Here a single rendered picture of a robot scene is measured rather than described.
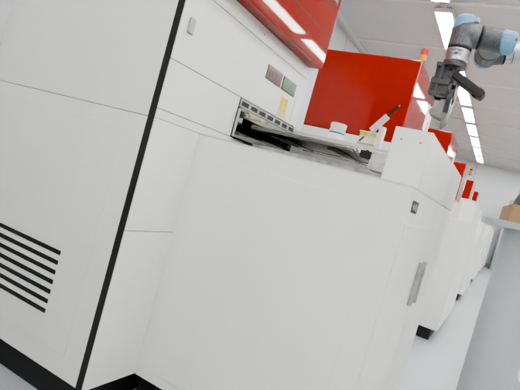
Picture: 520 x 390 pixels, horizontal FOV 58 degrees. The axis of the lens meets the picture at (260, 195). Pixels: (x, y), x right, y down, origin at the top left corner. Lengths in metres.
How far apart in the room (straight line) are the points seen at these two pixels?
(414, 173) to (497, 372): 0.80
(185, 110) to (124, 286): 0.51
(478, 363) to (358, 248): 0.74
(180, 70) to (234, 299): 0.63
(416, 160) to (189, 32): 0.66
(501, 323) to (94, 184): 1.31
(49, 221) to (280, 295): 0.69
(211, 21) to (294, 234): 0.62
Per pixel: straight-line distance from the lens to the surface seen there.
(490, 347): 1.75
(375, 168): 1.41
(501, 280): 1.74
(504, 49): 1.70
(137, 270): 1.36
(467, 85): 1.64
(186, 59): 1.31
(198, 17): 1.34
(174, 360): 1.44
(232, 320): 1.32
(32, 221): 1.52
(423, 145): 1.22
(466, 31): 1.69
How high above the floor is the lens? 0.75
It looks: 2 degrees down
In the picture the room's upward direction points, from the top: 16 degrees clockwise
